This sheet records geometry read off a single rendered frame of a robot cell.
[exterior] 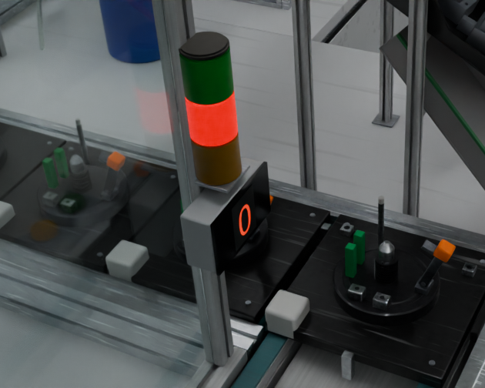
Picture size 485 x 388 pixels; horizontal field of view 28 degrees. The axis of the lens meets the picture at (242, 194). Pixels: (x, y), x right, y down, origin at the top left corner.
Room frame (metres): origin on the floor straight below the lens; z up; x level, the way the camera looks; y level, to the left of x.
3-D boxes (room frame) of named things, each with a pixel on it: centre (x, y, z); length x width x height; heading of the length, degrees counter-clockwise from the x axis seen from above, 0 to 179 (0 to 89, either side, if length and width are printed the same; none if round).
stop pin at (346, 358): (0.82, -0.11, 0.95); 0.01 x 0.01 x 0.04; 58
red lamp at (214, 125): (0.83, 0.02, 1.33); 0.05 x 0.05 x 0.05
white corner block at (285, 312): (0.90, -0.04, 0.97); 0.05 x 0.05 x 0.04; 58
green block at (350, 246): (0.94, -0.13, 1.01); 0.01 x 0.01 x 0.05; 58
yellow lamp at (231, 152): (0.83, 0.02, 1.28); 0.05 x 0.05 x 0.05
